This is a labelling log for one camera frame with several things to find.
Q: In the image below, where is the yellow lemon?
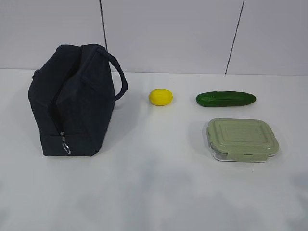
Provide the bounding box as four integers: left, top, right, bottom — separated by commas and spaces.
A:
149, 89, 173, 106

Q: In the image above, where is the dark navy lunch bag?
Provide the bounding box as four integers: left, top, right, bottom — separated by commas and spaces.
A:
28, 44, 128, 156

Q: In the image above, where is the glass container with green lid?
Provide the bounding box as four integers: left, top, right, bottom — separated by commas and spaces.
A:
205, 118, 279, 163

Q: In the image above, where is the green cucumber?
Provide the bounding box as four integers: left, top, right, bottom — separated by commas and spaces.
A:
195, 91, 256, 107

